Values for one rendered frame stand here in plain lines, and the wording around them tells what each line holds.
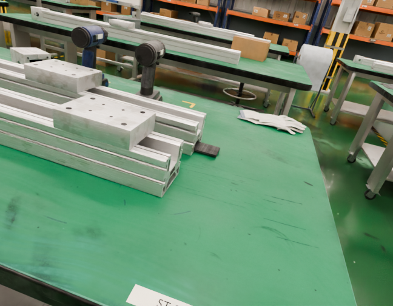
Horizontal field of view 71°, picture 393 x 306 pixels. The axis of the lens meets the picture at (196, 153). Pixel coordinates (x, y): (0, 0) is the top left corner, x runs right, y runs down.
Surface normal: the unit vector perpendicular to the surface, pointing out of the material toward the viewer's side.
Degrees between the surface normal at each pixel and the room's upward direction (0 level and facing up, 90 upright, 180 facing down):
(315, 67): 100
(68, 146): 90
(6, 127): 90
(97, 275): 0
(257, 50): 89
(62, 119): 90
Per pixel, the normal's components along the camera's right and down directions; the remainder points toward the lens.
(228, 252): 0.17, -0.87
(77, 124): -0.28, 0.41
